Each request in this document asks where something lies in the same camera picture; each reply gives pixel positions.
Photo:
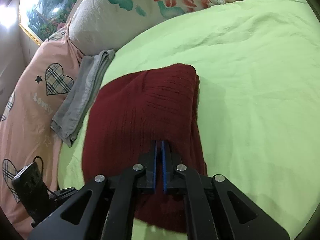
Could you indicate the pink heart pattern pillow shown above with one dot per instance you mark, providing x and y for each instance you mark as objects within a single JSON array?
[{"x": 25, "y": 123}]

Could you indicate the white floral quilt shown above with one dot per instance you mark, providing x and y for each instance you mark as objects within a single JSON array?
[{"x": 110, "y": 24}]

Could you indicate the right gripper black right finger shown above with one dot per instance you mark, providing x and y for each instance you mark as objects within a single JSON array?
[{"x": 170, "y": 160}]

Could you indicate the gold framed landscape painting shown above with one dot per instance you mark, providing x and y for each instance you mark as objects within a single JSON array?
[{"x": 41, "y": 18}]

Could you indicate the dark red knit sweater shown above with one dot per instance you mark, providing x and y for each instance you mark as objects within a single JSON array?
[{"x": 136, "y": 109}]

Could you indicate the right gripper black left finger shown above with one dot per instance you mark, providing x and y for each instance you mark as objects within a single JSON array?
[{"x": 146, "y": 182}]

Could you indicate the folded grey blanket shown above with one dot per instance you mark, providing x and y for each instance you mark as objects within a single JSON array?
[{"x": 68, "y": 119}]

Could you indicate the light green bed sheet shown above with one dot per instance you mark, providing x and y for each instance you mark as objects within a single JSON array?
[{"x": 258, "y": 114}]

